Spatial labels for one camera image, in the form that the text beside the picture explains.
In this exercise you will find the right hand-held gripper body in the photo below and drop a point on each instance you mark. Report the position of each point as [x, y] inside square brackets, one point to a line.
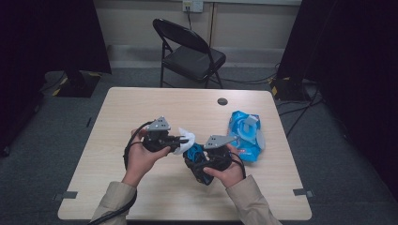
[219, 159]

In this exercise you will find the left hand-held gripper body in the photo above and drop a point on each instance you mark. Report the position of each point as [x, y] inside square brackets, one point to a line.
[156, 140]

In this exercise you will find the blue wet wipes pack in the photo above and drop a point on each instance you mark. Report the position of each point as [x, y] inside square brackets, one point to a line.
[250, 146]

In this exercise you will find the person's right hand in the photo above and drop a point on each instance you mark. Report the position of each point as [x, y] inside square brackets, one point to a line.
[231, 176]

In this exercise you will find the person's left hand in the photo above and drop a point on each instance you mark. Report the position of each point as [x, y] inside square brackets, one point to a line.
[140, 165]

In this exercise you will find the dark round table grommet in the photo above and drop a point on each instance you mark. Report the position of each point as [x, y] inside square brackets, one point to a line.
[222, 101]

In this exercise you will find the small black floor strip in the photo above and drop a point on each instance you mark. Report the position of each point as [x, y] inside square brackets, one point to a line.
[88, 122]

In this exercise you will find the black folding chair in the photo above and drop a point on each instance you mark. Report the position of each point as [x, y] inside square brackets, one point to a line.
[194, 59]

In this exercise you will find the grey tape strip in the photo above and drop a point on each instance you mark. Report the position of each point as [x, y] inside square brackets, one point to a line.
[67, 195]
[302, 192]

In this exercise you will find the black curtain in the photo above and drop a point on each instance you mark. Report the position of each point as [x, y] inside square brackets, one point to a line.
[47, 37]
[353, 62]

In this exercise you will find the beige wall conduit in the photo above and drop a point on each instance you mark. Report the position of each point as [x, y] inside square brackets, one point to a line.
[212, 25]

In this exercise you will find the white wall socket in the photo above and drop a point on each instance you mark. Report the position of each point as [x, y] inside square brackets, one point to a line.
[193, 5]

